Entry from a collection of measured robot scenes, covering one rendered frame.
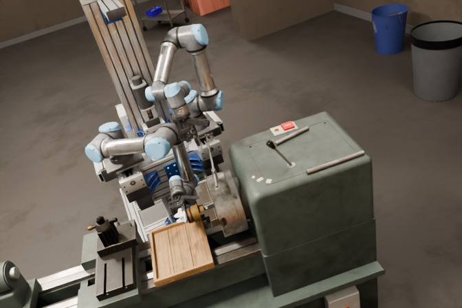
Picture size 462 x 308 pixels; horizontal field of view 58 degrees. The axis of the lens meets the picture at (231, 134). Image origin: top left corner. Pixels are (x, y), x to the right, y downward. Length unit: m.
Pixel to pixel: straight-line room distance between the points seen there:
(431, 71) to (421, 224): 1.77
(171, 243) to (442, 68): 3.26
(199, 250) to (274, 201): 0.53
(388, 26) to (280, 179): 4.02
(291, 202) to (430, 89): 3.04
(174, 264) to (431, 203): 2.15
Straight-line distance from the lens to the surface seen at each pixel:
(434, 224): 3.44
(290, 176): 1.91
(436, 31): 4.96
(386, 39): 5.76
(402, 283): 3.08
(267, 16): 7.07
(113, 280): 2.16
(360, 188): 2.06
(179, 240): 2.30
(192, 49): 2.30
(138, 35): 2.48
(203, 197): 2.09
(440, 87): 4.71
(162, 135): 2.11
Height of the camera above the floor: 2.47
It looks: 32 degrees down
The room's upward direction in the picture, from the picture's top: 14 degrees counter-clockwise
